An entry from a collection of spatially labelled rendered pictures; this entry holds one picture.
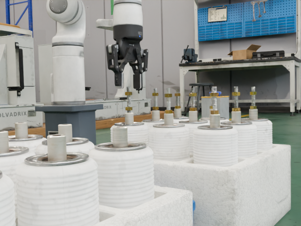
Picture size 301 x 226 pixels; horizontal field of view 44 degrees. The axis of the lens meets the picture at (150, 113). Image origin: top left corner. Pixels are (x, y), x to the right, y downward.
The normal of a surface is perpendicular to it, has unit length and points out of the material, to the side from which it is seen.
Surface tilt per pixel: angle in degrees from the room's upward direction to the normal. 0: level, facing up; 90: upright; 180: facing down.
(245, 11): 90
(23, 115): 90
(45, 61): 90
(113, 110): 90
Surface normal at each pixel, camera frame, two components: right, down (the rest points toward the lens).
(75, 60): 0.61, 0.03
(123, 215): -0.02, -1.00
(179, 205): 0.82, 0.01
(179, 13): -0.48, 0.06
